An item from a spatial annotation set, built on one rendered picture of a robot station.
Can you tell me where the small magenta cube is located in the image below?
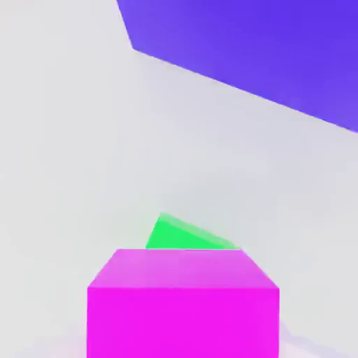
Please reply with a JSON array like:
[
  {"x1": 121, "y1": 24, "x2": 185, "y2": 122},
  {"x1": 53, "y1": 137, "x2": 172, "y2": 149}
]
[{"x1": 86, "y1": 248, "x2": 280, "y2": 358}]

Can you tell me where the large purple box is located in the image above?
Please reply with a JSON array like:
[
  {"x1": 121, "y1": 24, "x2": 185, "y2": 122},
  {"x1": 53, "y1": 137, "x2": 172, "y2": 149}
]
[{"x1": 115, "y1": 0, "x2": 358, "y2": 134}]

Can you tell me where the small green cube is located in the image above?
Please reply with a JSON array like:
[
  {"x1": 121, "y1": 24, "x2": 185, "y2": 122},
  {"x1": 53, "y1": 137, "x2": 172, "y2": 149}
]
[{"x1": 145, "y1": 212, "x2": 241, "y2": 250}]

